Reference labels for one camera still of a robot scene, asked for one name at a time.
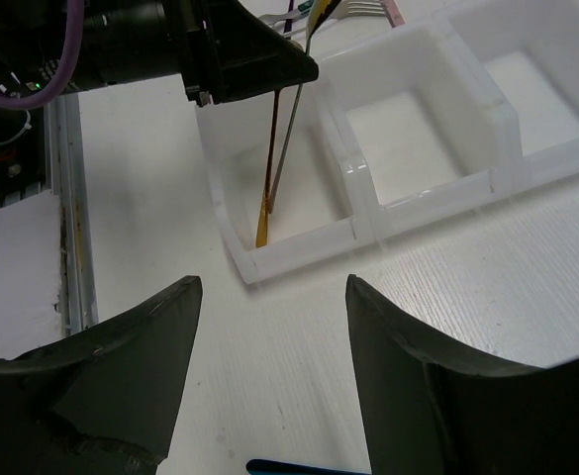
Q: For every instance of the aluminium table frame rail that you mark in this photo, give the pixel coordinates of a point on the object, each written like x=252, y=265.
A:
x=65, y=177

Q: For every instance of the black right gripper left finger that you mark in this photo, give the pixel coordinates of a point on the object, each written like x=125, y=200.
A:
x=104, y=400

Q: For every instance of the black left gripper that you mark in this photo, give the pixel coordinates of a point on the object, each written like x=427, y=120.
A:
x=50, y=48

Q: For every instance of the white three-compartment plastic tray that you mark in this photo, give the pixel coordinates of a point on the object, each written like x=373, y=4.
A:
x=475, y=104

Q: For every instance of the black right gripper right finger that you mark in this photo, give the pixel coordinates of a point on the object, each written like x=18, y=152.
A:
x=431, y=404

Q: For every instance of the gold spoon ornate handle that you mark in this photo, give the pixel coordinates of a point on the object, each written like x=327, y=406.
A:
x=261, y=238

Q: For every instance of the gold spoon plain handle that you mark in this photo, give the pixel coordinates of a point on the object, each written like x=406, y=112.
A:
x=294, y=109

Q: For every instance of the silver spoon pink handle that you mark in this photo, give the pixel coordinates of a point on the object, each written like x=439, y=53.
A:
x=346, y=9

